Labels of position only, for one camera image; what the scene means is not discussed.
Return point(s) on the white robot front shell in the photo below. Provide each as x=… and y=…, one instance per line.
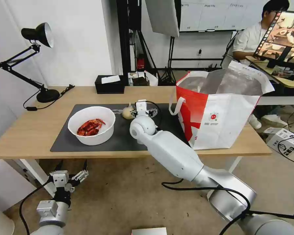
x=149, y=231

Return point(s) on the white peel scrap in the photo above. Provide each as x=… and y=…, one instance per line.
x=117, y=112

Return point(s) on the computer monitor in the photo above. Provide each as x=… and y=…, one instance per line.
x=284, y=36

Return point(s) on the white tissue sheet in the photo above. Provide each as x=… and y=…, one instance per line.
x=110, y=79

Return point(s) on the black tissue box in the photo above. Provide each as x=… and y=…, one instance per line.
x=110, y=88

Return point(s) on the white printed carton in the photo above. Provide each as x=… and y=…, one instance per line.
x=284, y=140

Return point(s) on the black metal rack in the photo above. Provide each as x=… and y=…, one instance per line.
x=123, y=36

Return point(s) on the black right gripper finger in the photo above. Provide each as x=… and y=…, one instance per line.
x=152, y=112
x=133, y=113

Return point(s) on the black desk lamp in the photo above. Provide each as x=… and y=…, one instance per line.
x=47, y=95

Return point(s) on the white softbox panel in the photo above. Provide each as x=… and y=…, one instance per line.
x=161, y=17

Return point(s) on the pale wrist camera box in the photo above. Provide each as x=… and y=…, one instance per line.
x=141, y=105
x=60, y=178

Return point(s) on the white table leg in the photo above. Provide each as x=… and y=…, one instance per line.
x=236, y=164
x=36, y=175

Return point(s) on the red black device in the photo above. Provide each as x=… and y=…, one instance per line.
x=140, y=63

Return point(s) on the white shoe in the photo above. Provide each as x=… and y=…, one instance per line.
x=273, y=120
x=255, y=121

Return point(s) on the red white takeout bag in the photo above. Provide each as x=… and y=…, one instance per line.
x=218, y=127

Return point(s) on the pale garlic bulb scrap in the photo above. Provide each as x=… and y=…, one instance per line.
x=126, y=113

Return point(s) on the dark grey table mat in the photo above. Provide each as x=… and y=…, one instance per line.
x=63, y=142

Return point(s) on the white round bowl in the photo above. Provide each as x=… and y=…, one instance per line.
x=93, y=138

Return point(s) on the person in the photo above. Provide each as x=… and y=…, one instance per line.
x=247, y=39

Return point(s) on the black light stand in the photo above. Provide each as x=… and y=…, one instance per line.
x=172, y=58

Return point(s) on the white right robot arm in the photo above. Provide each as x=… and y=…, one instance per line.
x=176, y=156

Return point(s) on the whiteboard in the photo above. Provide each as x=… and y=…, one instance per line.
x=210, y=14

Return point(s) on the brown box with clutter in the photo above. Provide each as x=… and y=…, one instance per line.
x=142, y=79

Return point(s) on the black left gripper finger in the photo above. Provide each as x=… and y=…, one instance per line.
x=82, y=175
x=59, y=167

